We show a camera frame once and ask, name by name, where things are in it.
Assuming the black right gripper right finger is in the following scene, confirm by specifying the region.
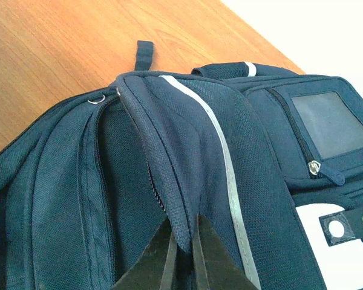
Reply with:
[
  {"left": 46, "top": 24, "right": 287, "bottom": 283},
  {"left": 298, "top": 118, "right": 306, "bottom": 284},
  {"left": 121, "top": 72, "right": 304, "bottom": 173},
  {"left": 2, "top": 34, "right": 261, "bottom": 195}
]
[{"left": 192, "top": 215, "right": 257, "bottom": 290}]

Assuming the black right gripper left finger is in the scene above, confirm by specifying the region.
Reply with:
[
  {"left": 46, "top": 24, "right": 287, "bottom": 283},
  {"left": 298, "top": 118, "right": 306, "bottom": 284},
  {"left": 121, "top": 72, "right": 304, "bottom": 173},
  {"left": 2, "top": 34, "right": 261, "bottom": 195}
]
[{"left": 112, "top": 219, "right": 178, "bottom": 290}]

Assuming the navy blue backpack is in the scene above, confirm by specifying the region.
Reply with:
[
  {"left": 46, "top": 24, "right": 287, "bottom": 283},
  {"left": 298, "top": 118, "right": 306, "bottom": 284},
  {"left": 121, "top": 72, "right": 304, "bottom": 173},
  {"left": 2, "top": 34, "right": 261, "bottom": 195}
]
[{"left": 0, "top": 41, "right": 363, "bottom": 289}]

